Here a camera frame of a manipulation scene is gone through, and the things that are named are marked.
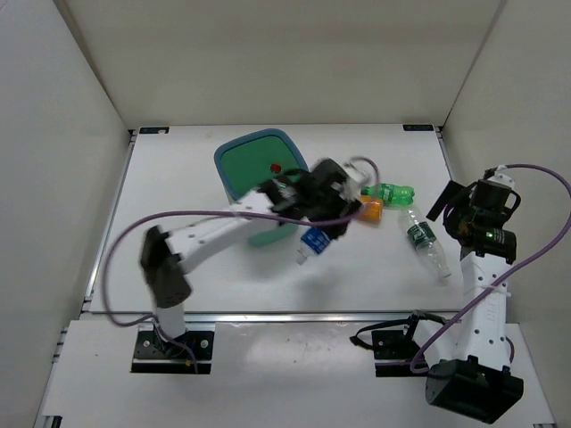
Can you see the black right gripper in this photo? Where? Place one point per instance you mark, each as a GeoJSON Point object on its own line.
{"type": "Point", "coordinates": [461, 201]}

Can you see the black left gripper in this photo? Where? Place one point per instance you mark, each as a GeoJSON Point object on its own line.
{"type": "Point", "coordinates": [342, 200]}

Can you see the clear bottle blue label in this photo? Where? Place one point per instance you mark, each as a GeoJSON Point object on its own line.
{"type": "Point", "coordinates": [312, 243]}

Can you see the clear bottle green label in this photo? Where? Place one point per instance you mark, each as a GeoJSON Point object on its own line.
{"type": "Point", "coordinates": [424, 241]}

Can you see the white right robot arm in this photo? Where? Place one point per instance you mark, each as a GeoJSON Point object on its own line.
{"type": "Point", "coordinates": [467, 361]}

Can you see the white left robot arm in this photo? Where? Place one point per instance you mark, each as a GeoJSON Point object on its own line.
{"type": "Point", "coordinates": [168, 257]}

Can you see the green plastic waste bin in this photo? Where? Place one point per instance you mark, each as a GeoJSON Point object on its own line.
{"type": "Point", "coordinates": [245, 161]}

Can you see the orange plastic bottle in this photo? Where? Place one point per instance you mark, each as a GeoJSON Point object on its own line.
{"type": "Point", "coordinates": [371, 211]}

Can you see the green plastic bottle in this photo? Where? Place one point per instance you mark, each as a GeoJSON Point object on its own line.
{"type": "Point", "coordinates": [390, 194]}

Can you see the right corner label sticker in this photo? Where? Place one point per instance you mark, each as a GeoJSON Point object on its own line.
{"type": "Point", "coordinates": [418, 128]}

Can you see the corner label sticker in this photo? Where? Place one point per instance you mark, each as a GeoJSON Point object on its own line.
{"type": "Point", "coordinates": [153, 130]}
{"type": "Point", "coordinates": [418, 128]}

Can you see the left corner label sticker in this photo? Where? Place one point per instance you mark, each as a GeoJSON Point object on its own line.
{"type": "Point", "coordinates": [153, 130]}

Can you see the aluminium rail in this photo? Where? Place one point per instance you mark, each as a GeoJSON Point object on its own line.
{"type": "Point", "coordinates": [274, 317]}

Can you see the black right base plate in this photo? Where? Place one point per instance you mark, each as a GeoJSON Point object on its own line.
{"type": "Point", "coordinates": [393, 353]}

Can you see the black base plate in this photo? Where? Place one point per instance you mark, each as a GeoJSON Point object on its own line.
{"type": "Point", "coordinates": [153, 355]}
{"type": "Point", "coordinates": [393, 353]}

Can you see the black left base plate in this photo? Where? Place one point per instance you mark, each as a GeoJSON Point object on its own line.
{"type": "Point", "coordinates": [153, 355]}

